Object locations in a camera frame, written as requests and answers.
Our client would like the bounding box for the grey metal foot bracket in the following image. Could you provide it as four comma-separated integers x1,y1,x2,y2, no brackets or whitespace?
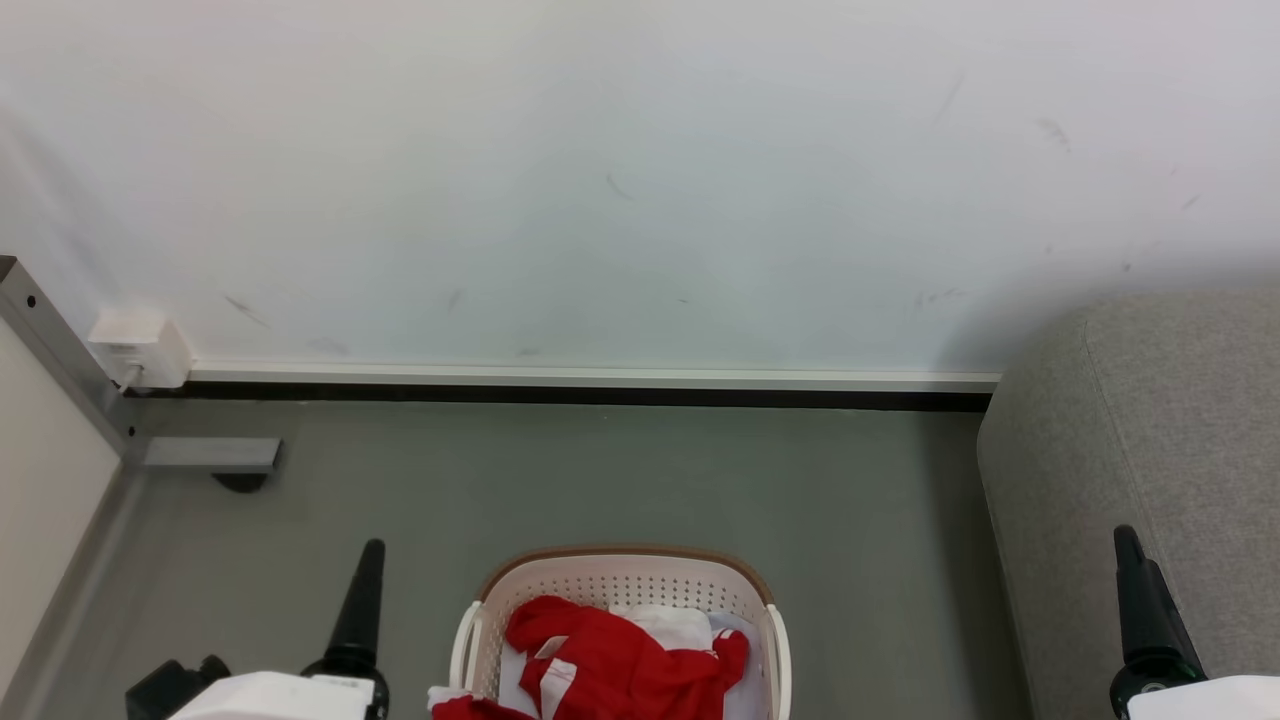
140,437,284,474

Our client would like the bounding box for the grey fabric sofa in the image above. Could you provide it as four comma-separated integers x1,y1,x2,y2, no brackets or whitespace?
977,290,1280,720

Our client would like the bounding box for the white perforated laundry basket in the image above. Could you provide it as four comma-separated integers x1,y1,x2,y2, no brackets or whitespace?
449,545,793,720

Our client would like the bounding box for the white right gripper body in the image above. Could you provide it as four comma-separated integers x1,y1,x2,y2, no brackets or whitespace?
1127,675,1280,720

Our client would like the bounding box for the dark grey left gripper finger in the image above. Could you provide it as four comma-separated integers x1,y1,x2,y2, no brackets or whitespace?
300,539,390,713

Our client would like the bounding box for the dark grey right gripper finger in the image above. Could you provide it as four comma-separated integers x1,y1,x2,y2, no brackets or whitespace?
1143,557,1208,687
1110,524,1181,720

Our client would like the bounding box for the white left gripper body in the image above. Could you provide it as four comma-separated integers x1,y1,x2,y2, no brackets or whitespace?
168,671,377,720

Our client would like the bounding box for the grey metal frame post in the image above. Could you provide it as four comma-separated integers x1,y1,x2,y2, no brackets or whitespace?
0,255,146,471

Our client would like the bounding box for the white and black baseboard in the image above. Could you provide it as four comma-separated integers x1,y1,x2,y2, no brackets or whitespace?
150,361,1003,414

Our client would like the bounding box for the white wall socket box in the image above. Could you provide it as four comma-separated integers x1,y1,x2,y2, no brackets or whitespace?
88,308,193,391

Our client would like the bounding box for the beige partition panel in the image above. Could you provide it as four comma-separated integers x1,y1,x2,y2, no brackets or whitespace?
0,318,123,691

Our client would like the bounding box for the pale blue basket liner cloth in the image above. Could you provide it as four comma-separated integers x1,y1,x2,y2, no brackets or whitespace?
495,612,773,720

